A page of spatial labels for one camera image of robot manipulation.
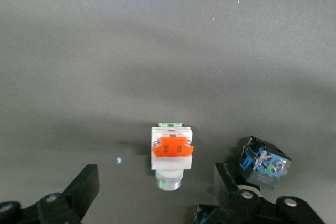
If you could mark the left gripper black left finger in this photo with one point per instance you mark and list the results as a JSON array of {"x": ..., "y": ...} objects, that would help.
[{"x": 78, "y": 195}]

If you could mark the small white debris speck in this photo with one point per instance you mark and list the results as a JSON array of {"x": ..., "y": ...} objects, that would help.
[{"x": 119, "y": 160}]

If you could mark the white orange connector left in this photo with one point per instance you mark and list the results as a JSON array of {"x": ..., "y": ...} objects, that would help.
[{"x": 170, "y": 163}]

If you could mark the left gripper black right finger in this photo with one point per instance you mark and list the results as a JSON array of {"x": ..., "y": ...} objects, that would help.
[{"x": 236, "y": 203}]

